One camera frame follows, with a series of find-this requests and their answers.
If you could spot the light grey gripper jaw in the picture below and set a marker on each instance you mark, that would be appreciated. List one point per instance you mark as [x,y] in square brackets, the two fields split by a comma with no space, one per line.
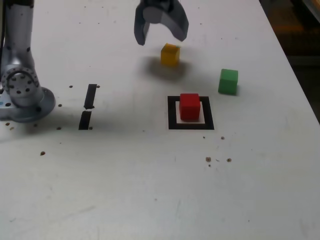
[175,22]

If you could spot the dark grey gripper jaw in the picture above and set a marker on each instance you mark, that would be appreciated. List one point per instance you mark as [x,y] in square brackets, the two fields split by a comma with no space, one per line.
[140,28]

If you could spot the yellow cube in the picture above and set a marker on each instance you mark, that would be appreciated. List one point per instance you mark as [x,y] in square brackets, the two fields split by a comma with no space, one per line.
[170,56]

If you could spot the green cube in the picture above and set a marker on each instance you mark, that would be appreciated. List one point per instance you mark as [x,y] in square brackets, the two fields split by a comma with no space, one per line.
[228,82]

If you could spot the red cube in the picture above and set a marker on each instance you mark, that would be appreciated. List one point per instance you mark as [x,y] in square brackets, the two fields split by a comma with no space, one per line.
[190,107]

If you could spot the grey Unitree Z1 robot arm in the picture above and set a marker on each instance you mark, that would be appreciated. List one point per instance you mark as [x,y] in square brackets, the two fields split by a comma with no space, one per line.
[17,55]

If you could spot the black tape square outline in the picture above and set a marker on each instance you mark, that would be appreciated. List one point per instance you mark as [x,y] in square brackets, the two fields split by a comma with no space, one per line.
[172,125]

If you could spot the black tape strip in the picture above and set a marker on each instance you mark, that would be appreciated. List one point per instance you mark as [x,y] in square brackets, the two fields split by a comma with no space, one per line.
[89,96]

